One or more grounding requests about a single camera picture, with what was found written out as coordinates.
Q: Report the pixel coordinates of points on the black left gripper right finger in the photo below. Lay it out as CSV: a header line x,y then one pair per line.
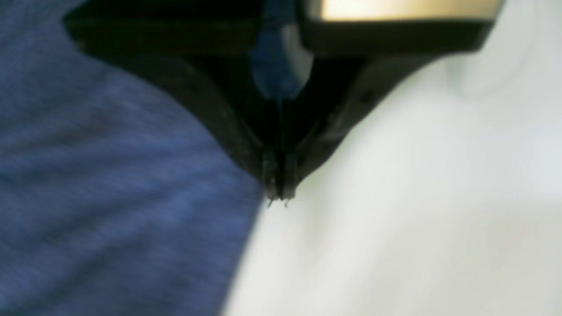
x,y
362,50

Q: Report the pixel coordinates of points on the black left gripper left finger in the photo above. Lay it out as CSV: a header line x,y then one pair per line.
x,y
197,51

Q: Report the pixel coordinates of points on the blue t-shirt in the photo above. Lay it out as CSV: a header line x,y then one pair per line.
x,y
115,201

